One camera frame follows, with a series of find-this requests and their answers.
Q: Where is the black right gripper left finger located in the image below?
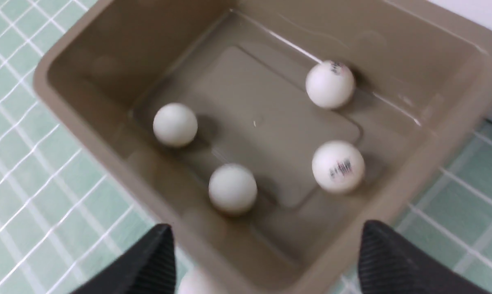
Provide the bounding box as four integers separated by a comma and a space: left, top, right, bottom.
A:
73, 223, 177, 294

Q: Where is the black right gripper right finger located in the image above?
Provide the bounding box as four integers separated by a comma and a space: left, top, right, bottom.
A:
358, 220, 486, 294

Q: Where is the white ping-pong ball with logo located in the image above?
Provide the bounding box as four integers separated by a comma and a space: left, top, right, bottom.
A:
311, 140, 365, 194

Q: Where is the white ping-pong ball marked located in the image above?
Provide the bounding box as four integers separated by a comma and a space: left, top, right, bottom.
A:
305, 61, 356, 109

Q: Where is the olive brown plastic bin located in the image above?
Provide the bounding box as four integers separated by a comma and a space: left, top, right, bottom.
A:
33, 0, 492, 294

